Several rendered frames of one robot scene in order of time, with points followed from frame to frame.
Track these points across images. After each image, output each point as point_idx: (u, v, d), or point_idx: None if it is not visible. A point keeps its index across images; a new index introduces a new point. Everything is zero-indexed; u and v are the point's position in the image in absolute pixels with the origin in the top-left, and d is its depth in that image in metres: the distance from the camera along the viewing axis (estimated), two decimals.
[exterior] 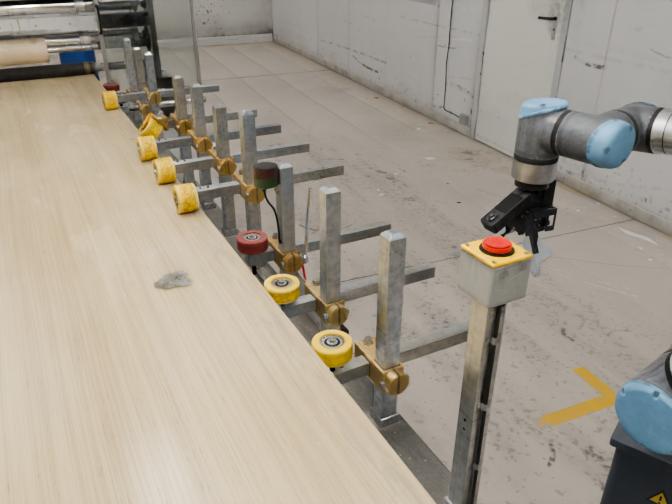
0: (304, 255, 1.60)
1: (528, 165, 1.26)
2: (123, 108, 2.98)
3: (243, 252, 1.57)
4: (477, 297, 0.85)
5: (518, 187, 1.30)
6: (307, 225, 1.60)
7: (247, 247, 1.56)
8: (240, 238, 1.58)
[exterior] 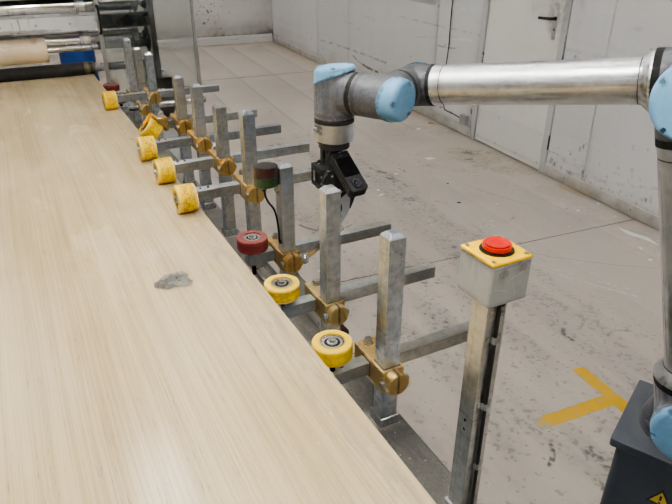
0: (306, 260, 1.60)
1: (351, 124, 1.36)
2: (123, 108, 2.98)
3: (243, 252, 1.57)
4: (477, 297, 0.85)
5: (342, 150, 1.38)
6: None
7: (247, 247, 1.56)
8: (240, 238, 1.58)
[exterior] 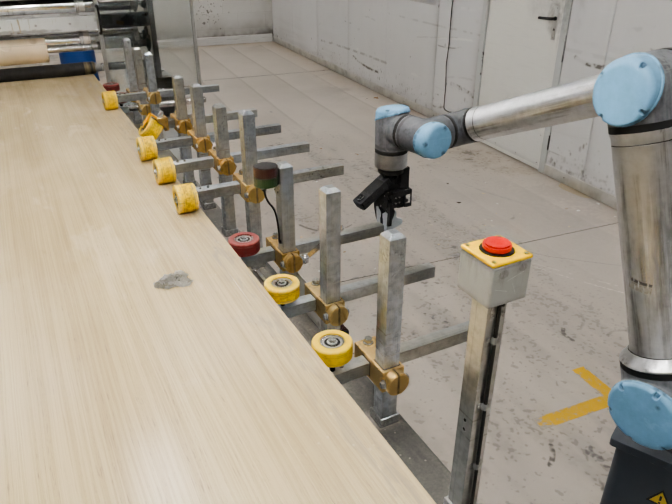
0: (306, 260, 1.60)
1: (384, 156, 1.65)
2: (123, 108, 2.98)
3: None
4: (477, 297, 0.85)
5: (380, 173, 1.69)
6: None
7: (239, 249, 1.55)
8: (232, 240, 1.57)
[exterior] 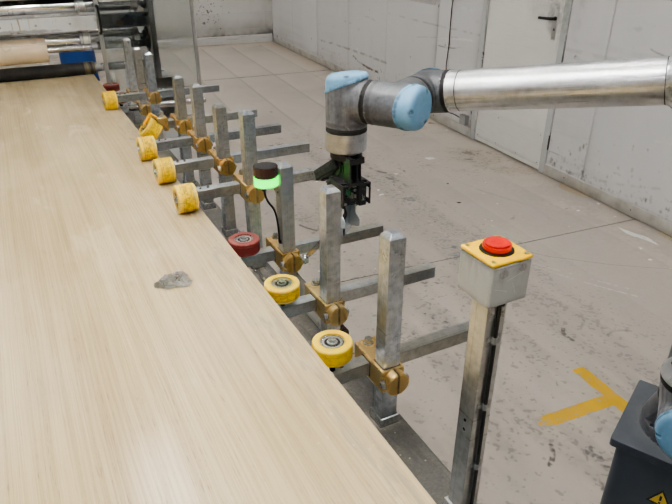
0: (306, 260, 1.60)
1: None
2: (123, 108, 2.98)
3: None
4: (477, 297, 0.85)
5: None
6: None
7: (239, 249, 1.55)
8: (232, 240, 1.57)
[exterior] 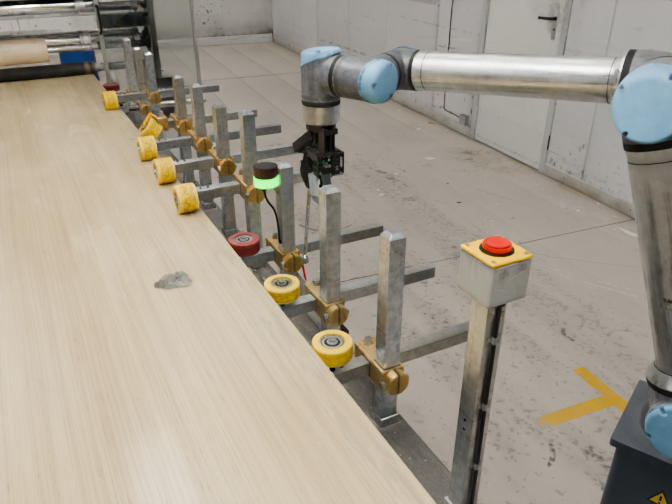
0: (304, 255, 1.60)
1: None
2: (123, 108, 2.98)
3: None
4: (477, 297, 0.85)
5: None
6: (307, 225, 1.60)
7: (239, 249, 1.55)
8: (232, 240, 1.57)
